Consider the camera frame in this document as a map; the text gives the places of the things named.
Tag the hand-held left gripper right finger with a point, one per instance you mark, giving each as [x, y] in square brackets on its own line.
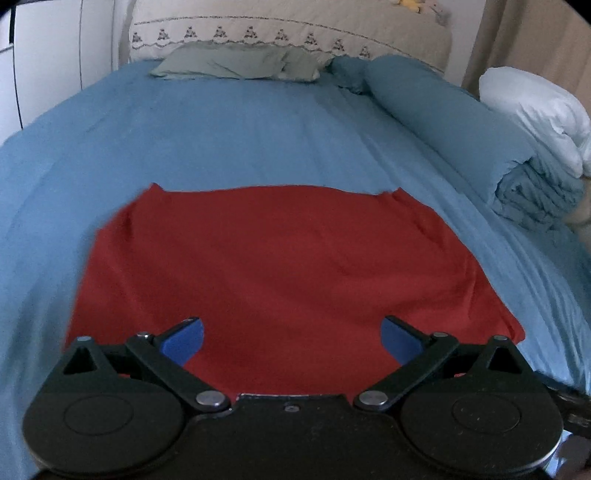
[399, 339]

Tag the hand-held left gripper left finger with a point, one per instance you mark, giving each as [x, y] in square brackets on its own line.
[184, 341]

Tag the red sweater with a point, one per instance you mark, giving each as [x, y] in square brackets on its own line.
[286, 277]

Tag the blue bed sheet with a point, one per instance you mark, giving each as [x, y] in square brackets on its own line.
[240, 138]

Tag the rolled blue duvet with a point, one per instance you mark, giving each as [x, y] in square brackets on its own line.
[443, 124]

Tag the white duvet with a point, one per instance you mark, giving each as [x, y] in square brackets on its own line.
[540, 110]

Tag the green pillow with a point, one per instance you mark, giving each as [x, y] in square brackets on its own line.
[231, 64]

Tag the white wardrobe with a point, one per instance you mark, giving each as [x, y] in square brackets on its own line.
[51, 55]

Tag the cream embroidered headboard cover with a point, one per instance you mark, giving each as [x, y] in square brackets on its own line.
[295, 27]

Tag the yellow plush toy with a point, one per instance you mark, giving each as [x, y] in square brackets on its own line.
[408, 3]

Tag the beige curtain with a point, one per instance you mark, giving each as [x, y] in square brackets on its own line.
[535, 32]

